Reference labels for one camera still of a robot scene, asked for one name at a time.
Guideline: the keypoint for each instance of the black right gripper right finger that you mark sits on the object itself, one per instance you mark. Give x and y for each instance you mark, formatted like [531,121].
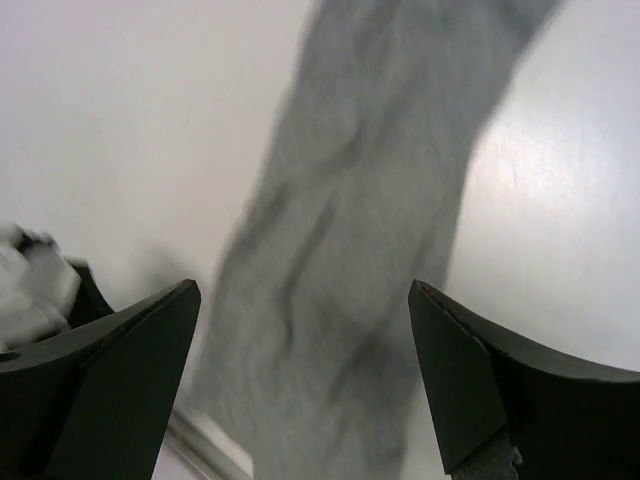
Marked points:
[506,407]

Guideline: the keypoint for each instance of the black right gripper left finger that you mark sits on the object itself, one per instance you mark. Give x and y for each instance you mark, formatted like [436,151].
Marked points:
[94,402]

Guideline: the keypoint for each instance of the grey t-shirt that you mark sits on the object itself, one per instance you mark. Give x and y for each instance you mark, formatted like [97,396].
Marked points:
[309,362]

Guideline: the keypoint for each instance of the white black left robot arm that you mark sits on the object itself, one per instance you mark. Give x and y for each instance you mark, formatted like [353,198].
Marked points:
[43,293]

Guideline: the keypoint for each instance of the aluminium front rail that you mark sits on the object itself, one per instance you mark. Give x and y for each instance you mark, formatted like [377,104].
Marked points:
[200,453]

